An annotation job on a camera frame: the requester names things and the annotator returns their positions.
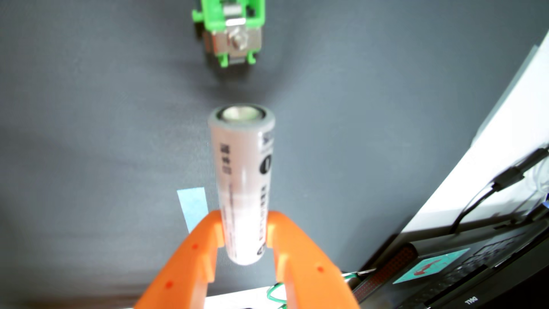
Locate black Dell laptop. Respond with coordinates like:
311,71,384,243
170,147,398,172
349,215,549,309

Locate black cable with adapter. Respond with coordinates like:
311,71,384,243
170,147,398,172
448,146,549,234

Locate green battery holder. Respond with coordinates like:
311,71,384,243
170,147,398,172
192,0,266,68

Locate white cylindrical battery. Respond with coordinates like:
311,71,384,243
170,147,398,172
208,104,275,266

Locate light blue tape patch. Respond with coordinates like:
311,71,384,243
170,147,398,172
177,187,209,233

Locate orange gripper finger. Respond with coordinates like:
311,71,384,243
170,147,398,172
266,210,360,309
134,209,225,309

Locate green cable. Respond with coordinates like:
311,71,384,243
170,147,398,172
266,270,361,309

